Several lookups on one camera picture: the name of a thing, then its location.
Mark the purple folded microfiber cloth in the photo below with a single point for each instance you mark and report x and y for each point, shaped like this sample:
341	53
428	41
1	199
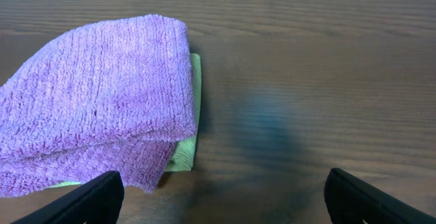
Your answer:
115	95

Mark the light green folded cloth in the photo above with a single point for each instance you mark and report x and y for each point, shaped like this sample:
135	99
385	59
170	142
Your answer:
185	152

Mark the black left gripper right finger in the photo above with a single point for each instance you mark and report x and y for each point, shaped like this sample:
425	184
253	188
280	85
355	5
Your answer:
350	200

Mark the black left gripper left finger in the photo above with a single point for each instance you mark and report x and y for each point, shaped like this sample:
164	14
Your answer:
98	201

